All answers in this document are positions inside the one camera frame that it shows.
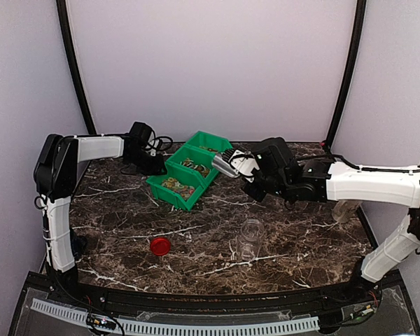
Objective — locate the black frame post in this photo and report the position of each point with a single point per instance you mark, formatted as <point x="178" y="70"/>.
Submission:
<point x="358" y="22"/>
<point x="69" y="49"/>

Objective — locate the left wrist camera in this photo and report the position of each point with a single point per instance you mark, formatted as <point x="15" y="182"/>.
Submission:
<point x="142" y="134"/>

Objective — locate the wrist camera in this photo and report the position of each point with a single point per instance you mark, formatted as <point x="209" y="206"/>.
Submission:
<point x="273" y="153"/>
<point x="142" y="134"/>

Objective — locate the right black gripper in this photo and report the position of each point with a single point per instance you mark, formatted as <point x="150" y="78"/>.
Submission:
<point x="257" y="195"/>

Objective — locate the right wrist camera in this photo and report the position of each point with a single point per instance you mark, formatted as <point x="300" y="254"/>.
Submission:
<point x="273" y="153"/>

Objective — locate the beige ceramic mug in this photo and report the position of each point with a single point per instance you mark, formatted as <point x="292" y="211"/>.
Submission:
<point x="344" y="210"/>

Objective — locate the black front rail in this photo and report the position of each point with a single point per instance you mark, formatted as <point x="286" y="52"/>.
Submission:
<point x="129" y="303"/>

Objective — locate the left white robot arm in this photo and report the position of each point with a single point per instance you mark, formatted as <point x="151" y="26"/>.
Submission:
<point x="55" y="176"/>

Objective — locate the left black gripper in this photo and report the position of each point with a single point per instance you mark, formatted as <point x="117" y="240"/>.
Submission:
<point x="157" y="169"/>

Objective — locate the clear glass jar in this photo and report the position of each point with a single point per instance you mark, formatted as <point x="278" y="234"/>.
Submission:
<point x="250" y="239"/>

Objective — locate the metal scoop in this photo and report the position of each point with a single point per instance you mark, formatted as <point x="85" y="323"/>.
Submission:
<point x="223" y="167"/>

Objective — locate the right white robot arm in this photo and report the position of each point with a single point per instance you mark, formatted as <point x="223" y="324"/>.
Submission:
<point x="322" y="179"/>

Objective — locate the green bin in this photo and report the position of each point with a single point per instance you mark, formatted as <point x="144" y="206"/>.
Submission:
<point x="179" y="188"/>
<point x="196" y="161"/>

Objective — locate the red jar lid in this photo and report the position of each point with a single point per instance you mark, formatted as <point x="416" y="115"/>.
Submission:
<point x="160" y="246"/>

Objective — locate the dark blue mug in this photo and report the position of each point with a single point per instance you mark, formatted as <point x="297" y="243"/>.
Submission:
<point x="78" y="245"/>

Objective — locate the left black frame post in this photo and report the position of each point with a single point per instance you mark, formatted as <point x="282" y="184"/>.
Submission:
<point x="69" y="49"/>

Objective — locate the small green circuit board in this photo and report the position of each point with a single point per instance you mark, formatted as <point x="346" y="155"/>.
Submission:
<point x="100" y="323"/>

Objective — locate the green bin end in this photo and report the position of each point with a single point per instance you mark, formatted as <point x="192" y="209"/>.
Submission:
<point x="209" y="142"/>

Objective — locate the white slotted cable duct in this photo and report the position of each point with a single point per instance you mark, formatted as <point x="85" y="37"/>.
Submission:
<point x="125" y="326"/>

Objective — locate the right black frame post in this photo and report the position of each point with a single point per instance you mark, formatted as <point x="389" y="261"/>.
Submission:
<point x="358" y="22"/>

